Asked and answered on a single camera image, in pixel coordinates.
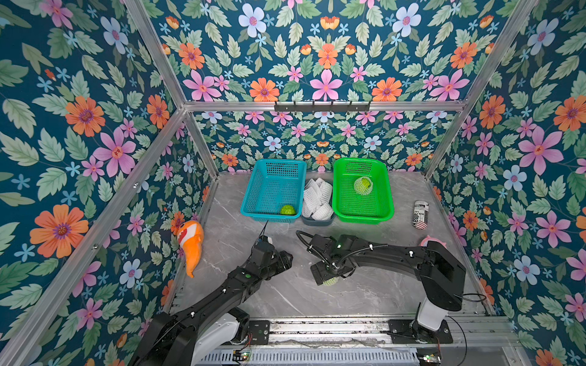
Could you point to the grey bin of nets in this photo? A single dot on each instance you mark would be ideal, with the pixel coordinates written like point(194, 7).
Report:
point(313, 223)

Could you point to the black hook rail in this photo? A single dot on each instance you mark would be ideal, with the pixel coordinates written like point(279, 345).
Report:
point(311, 107)

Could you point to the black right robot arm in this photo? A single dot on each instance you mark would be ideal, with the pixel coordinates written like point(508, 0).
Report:
point(441, 274)

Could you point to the pink alarm clock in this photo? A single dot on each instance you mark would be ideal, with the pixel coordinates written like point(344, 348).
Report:
point(428, 239)

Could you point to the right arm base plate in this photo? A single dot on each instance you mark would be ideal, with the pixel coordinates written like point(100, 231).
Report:
point(411, 332)

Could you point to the striped drink can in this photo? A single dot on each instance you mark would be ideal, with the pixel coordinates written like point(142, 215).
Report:
point(420, 217)

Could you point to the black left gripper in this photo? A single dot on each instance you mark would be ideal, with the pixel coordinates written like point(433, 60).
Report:
point(281, 261)

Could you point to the teal plastic basket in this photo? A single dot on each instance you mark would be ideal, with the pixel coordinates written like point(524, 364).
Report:
point(273, 184)

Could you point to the white foam net sleeve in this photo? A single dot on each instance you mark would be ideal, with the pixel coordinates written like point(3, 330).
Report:
point(363, 185)
point(329, 280)

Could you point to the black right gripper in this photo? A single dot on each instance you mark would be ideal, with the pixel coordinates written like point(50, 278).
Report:
point(322, 268)

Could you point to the orange clownfish toy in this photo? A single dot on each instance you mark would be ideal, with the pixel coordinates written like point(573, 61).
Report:
point(191, 238)

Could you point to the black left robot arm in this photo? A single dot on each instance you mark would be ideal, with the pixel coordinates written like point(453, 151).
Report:
point(185, 338)

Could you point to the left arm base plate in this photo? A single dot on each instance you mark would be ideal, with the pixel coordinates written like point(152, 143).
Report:
point(252, 332)

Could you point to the bright green plastic basket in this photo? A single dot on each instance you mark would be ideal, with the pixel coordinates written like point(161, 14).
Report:
point(362, 191)

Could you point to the green custard apple at edge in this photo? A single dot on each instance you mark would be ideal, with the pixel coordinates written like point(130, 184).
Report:
point(288, 210)

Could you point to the green custard apple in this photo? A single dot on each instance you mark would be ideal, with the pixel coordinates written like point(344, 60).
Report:
point(288, 210)
point(364, 185)

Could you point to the pile of white foam nets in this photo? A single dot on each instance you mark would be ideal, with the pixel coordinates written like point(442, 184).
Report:
point(318, 199)

